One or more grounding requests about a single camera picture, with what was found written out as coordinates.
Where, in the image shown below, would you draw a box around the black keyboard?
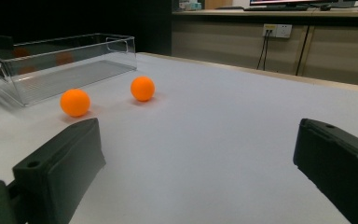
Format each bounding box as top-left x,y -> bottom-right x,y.
242,6 -> 310,12

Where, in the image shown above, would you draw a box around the clear plastic bin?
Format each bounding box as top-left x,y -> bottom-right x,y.
0,33 -> 138,107

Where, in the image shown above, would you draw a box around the black power cable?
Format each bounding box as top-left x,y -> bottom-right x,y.
255,30 -> 269,71
262,30 -> 272,71

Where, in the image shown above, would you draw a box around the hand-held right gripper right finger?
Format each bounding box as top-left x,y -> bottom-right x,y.
293,118 -> 358,224

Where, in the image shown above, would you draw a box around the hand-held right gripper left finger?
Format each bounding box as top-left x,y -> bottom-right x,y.
12,117 -> 106,224

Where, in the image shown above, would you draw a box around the pale blue boxes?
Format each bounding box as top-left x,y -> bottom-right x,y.
178,0 -> 203,11

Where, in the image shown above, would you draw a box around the brown cardboard box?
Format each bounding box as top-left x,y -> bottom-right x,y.
204,0 -> 234,10

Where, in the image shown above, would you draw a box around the orange ping pong ball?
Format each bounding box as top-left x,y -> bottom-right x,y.
60,89 -> 91,119
130,76 -> 156,103

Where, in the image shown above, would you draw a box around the black curtain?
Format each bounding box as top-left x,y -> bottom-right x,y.
0,0 -> 173,82

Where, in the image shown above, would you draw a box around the black computer monitor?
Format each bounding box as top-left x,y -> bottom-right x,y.
249,0 -> 357,8

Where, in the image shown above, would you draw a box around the white wall socket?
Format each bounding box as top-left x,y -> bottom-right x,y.
262,23 -> 293,39

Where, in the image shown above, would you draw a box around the long wooden desk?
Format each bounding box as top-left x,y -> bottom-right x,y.
171,8 -> 358,89

